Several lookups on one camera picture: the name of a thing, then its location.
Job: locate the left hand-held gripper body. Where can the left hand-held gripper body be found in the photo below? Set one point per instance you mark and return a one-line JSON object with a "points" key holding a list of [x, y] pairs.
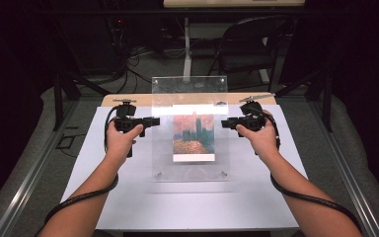
{"points": [[126, 115]]}

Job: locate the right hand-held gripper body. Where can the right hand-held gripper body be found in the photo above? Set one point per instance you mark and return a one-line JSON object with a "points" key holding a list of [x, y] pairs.
{"points": [[250, 121]]}

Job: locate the clear acrylic photo frame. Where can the clear acrylic photo frame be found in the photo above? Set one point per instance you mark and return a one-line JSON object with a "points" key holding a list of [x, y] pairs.
{"points": [[164, 154]]}

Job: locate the person's right hand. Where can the person's right hand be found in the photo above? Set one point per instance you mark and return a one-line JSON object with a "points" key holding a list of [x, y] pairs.
{"points": [[261, 141]]}

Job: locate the person's left hand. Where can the person's left hand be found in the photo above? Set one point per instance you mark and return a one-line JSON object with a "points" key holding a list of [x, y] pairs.
{"points": [[120, 144]]}

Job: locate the wooden table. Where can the wooden table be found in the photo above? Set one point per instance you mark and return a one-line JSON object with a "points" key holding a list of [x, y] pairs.
{"points": [[144, 98]]}

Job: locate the colourful painting print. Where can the colourful painting print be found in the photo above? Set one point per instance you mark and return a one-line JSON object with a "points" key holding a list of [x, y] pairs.
{"points": [[194, 138]]}

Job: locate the black folding chair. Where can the black folding chair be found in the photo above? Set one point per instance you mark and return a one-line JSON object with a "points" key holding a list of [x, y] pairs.
{"points": [[243, 62]]}

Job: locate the black metal stand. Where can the black metal stand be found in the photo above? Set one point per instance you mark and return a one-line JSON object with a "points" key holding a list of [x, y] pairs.
{"points": [[326, 98], [58, 98]]}

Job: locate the black computer tower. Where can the black computer tower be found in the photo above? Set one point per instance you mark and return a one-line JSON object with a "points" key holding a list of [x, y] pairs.
{"points": [[92, 42]]}

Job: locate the beige desk with white legs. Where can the beige desk with white legs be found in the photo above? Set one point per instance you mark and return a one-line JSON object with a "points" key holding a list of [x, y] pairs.
{"points": [[187, 49]]}

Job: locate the white board mat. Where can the white board mat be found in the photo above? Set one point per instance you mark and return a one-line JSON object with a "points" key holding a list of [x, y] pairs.
{"points": [[194, 204]]}

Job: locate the aluminium floor rail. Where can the aluminium floor rail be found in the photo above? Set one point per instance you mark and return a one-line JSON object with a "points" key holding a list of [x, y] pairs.
{"points": [[29, 184], [348, 184]]}

